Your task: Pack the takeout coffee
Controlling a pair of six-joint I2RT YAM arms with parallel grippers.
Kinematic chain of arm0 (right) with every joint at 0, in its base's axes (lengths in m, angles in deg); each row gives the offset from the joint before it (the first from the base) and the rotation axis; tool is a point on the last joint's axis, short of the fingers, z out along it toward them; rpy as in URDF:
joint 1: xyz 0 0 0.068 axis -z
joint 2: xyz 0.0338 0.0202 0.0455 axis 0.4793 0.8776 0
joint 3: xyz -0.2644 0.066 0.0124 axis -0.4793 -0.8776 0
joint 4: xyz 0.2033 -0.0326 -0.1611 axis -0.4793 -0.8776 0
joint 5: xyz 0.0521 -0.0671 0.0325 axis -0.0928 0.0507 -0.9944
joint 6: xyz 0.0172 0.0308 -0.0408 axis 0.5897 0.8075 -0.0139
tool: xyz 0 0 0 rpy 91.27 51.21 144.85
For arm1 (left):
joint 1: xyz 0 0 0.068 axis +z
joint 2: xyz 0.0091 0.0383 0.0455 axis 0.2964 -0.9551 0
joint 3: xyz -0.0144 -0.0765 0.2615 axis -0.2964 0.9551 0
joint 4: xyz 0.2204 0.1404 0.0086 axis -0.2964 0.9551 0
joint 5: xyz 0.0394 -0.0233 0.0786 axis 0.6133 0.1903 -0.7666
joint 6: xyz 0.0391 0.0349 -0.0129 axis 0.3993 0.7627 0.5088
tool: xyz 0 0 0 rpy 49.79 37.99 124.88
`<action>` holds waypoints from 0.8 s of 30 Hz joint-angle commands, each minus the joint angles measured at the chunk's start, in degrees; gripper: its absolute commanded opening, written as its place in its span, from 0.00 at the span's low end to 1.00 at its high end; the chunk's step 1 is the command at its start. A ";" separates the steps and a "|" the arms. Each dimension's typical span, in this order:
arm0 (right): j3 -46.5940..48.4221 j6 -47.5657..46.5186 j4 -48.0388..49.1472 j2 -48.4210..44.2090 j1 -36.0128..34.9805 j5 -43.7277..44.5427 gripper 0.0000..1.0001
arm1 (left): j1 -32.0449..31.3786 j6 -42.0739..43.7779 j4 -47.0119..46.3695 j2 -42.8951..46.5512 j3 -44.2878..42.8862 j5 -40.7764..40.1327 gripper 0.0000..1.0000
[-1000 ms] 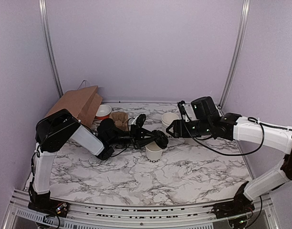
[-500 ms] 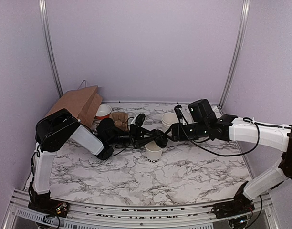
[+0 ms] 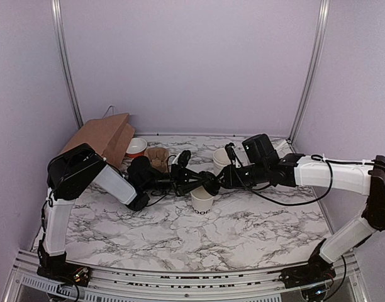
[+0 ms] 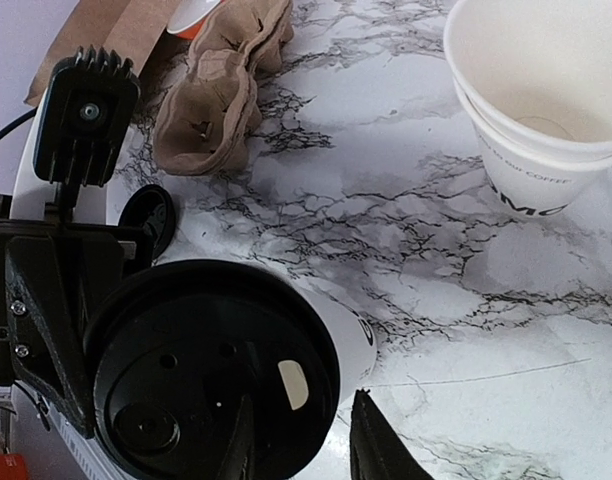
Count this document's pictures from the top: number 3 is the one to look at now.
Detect white paper coffee cup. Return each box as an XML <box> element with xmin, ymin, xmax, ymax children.
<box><xmin>191</xmin><ymin>186</ymin><xmax>215</xmax><ymax>215</ymax></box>

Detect aluminium right frame post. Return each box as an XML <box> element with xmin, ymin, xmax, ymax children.
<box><xmin>288</xmin><ymin>0</ymin><xmax>330</xmax><ymax>144</ymax></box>

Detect red white paper cup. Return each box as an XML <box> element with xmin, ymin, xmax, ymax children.
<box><xmin>126</xmin><ymin>137</ymin><xmax>147</xmax><ymax>159</ymax></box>

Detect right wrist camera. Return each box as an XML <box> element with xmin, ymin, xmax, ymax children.
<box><xmin>225</xmin><ymin>142</ymin><xmax>243</xmax><ymax>168</ymax></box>

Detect black plastic cup lid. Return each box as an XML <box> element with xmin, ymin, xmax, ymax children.
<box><xmin>199</xmin><ymin>171</ymin><xmax>221</xmax><ymax>196</ymax></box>

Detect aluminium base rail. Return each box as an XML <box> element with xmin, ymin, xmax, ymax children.
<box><xmin>2</xmin><ymin>250</ymin><xmax>369</xmax><ymax>301</ymax></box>

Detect brown pulp cup carrier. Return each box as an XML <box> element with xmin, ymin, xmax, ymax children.
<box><xmin>144</xmin><ymin>147</ymin><xmax>170</xmax><ymax>172</ymax></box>

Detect aluminium frame post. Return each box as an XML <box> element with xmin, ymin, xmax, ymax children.
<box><xmin>288</xmin><ymin>0</ymin><xmax>330</xmax><ymax>144</ymax></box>
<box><xmin>51</xmin><ymin>0</ymin><xmax>84</xmax><ymax>129</ymax></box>

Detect aluminium left frame post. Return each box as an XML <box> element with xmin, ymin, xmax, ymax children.
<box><xmin>51</xmin><ymin>0</ymin><xmax>84</xmax><ymax>129</ymax></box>

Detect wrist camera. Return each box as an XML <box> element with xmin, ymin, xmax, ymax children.
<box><xmin>225</xmin><ymin>142</ymin><xmax>243</xmax><ymax>168</ymax></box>
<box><xmin>173</xmin><ymin>150</ymin><xmax>191</xmax><ymax>168</ymax></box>

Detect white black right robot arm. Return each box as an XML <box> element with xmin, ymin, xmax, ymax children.
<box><xmin>216</xmin><ymin>134</ymin><xmax>385</xmax><ymax>286</ymax></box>

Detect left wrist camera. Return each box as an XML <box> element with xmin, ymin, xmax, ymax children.
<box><xmin>173</xmin><ymin>150</ymin><xmax>191</xmax><ymax>168</ymax></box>

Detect stacked white paper cups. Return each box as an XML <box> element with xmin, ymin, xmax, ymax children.
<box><xmin>213</xmin><ymin>148</ymin><xmax>231</xmax><ymax>176</ymax></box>

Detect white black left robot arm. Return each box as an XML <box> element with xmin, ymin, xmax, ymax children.
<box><xmin>37</xmin><ymin>143</ymin><xmax>214</xmax><ymax>281</ymax></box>

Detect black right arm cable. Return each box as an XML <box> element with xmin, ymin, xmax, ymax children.
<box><xmin>225</xmin><ymin>143</ymin><xmax>385</xmax><ymax>207</ymax></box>

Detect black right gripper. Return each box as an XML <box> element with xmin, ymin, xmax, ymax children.
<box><xmin>213</xmin><ymin>162</ymin><xmax>269</xmax><ymax>190</ymax></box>

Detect brown paper bag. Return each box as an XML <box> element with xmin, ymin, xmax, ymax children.
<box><xmin>60</xmin><ymin>113</ymin><xmax>135</xmax><ymax>168</ymax></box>

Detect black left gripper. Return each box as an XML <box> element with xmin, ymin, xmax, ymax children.
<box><xmin>142</xmin><ymin>164</ymin><xmax>207</xmax><ymax>196</ymax></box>

